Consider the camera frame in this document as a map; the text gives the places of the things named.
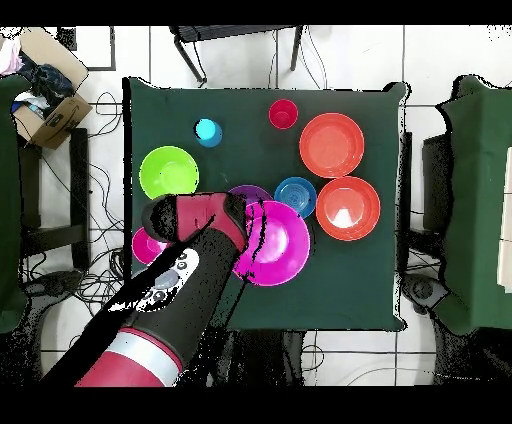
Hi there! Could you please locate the large pink bowl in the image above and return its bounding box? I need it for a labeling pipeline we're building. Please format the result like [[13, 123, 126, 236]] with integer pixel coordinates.
[[231, 199, 312, 288]]

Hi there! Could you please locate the small crimson bowl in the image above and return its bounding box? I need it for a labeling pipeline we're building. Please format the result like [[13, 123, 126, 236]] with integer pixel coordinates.
[[131, 226, 173, 266]]

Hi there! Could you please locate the black cabinet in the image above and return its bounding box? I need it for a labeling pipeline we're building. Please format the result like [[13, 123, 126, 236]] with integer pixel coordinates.
[[421, 133, 453, 233]]

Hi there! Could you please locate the black caster leg with knob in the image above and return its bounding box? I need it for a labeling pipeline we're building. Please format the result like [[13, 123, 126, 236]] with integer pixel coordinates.
[[401, 271, 451, 317], [21, 269, 87, 309]]

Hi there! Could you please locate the black metal chair frame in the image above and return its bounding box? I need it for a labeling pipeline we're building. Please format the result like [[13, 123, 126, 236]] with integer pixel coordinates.
[[168, 24, 305, 85]]

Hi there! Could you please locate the green bowl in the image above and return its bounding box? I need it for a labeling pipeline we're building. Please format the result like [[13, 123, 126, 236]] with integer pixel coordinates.
[[138, 145, 200, 200]]

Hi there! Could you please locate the green-covered side table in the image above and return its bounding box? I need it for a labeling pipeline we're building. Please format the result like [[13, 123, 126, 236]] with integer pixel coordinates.
[[437, 74, 512, 335], [0, 73, 31, 334]]

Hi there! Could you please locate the cardboard box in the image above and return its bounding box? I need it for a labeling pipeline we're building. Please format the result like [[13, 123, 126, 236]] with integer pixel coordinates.
[[11, 26, 94, 150]]

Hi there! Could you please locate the purple bowl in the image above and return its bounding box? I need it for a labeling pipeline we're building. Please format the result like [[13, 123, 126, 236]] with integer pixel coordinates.
[[227, 184, 274, 205]]

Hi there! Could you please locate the light blue cup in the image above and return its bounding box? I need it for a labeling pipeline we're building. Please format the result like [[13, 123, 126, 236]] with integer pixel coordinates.
[[194, 118, 224, 149]]

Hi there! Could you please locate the orange bowl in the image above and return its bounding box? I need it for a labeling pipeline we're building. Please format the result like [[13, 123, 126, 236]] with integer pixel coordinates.
[[315, 175, 382, 242], [298, 112, 366, 179]]

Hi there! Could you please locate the blue bowl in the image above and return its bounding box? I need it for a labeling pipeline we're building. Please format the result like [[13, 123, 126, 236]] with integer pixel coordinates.
[[273, 176, 318, 220]]

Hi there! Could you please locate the red cup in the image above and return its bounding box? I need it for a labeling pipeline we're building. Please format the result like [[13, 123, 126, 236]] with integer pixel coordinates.
[[268, 98, 300, 130]]

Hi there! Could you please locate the black bench frame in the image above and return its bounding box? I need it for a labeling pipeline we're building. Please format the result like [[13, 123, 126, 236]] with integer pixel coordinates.
[[17, 127, 91, 270]]

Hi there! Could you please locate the tangle of black cables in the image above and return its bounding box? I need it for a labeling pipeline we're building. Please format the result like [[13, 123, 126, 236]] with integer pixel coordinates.
[[23, 91, 217, 387]]

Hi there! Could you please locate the dark green tablecloth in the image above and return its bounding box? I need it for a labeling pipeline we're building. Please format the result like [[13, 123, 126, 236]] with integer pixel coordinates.
[[121, 76, 410, 334]]

